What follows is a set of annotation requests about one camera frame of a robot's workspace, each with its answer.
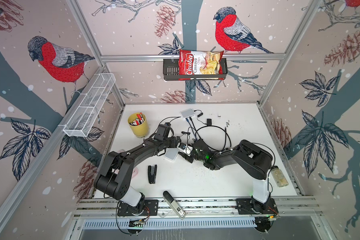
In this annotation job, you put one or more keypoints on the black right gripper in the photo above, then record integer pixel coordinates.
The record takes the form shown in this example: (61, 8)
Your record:
(193, 146)

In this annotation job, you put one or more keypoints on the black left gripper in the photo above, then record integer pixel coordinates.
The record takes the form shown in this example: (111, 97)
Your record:
(173, 144)

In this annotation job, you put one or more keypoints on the white network switch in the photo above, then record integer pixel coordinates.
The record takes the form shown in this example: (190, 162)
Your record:
(187, 113)
(171, 154)

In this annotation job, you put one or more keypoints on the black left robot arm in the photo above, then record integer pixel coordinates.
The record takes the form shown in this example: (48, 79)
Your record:
(115, 174)

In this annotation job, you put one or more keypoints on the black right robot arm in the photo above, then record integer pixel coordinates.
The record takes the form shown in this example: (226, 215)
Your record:
(256, 161)

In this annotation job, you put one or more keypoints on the yellow cup with pens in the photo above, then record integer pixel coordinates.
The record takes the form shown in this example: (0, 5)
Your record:
(139, 125)

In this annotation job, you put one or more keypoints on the black stapler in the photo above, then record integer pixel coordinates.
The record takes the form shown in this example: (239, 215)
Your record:
(152, 173)

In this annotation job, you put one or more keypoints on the black grey remote device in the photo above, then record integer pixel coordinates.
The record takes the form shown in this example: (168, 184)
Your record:
(174, 205)

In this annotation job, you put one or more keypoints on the red cassava chips bag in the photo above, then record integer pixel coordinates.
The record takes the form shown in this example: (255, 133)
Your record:
(209, 61)

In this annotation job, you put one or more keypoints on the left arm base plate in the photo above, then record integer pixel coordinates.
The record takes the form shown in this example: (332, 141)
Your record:
(146, 208)

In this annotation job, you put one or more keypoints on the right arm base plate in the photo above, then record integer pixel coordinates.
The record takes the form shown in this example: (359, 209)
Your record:
(250, 206)

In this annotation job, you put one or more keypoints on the black wall basket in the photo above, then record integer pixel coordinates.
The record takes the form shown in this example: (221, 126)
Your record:
(173, 72)

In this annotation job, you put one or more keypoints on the white wire mesh shelf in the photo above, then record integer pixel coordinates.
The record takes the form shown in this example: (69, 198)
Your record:
(86, 114)

